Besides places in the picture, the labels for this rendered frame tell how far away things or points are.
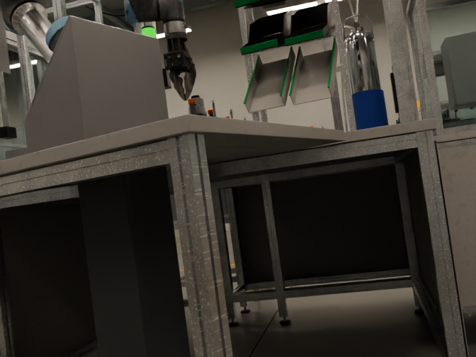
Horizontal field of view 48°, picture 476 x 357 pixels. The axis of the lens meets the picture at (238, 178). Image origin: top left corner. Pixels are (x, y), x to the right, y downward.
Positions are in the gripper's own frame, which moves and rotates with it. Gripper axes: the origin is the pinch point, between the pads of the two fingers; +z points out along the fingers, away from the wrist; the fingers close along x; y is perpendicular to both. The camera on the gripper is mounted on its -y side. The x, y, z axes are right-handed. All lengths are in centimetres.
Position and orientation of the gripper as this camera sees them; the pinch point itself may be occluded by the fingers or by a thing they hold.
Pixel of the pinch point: (185, 97)
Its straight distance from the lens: 181.5
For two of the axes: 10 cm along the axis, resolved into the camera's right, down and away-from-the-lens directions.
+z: 1.3, 9.9, -0.4
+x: 9.6, -1.4, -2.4
